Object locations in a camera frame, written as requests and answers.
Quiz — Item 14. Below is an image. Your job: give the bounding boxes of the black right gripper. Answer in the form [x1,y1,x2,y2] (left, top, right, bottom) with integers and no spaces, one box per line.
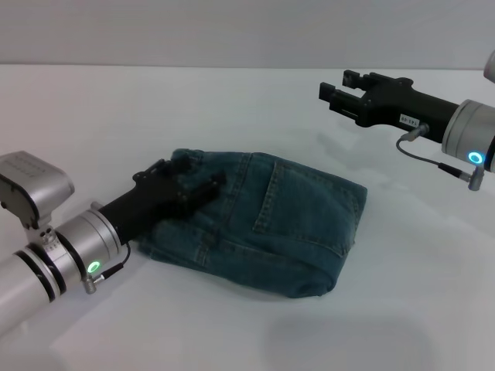
[319,70,463,145]

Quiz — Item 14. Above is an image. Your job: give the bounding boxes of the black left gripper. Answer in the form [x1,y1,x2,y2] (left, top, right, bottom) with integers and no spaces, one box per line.
[97,154,227,245]

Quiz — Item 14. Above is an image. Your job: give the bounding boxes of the blue denim shorts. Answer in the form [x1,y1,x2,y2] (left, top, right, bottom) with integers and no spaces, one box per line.
[138,148,368,299]

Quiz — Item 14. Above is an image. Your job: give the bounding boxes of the thin black left gripper cable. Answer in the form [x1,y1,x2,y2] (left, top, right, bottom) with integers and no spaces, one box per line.
[82,243,132,295]

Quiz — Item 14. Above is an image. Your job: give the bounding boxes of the thin grey right gripper cable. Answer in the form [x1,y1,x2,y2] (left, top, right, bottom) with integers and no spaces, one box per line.
[395,123,483,192]

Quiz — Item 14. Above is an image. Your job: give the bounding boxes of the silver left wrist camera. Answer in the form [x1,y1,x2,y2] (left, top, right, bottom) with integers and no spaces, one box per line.
[0,151,76,243]

